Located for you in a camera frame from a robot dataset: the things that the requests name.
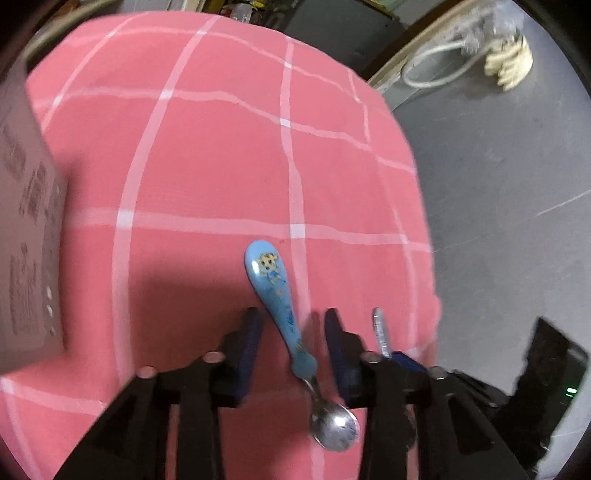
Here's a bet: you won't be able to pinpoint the blue cartoon handled spoon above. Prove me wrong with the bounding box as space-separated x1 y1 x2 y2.
244 240 361 452

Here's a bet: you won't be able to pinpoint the textured steel utensil handle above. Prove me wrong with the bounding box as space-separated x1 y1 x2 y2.
372 307 394 357

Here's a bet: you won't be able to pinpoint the white hose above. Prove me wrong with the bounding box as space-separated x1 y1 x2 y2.
401 37 490 89

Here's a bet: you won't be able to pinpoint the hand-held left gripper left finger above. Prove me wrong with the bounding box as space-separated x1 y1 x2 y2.
53 307 265 480

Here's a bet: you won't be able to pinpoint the white printed cardboard box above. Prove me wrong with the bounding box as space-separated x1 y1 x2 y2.
0 55 69 376

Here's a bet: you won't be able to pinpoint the grey cabinet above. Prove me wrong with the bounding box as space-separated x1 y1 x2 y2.
286 0 403 75

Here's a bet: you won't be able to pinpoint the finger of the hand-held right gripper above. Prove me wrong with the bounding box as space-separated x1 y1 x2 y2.
392 351 509 409

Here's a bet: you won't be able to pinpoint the clear plastic bag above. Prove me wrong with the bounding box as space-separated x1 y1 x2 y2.
450 9 522 52

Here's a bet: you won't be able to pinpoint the pink checked tablecloth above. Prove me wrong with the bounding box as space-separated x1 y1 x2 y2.
0 11 441 480

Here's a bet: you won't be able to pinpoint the cream rubber gloves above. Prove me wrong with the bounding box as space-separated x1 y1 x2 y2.
484 34 534 92

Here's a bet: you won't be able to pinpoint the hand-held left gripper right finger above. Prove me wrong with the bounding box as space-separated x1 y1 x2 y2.
324 308 530 480

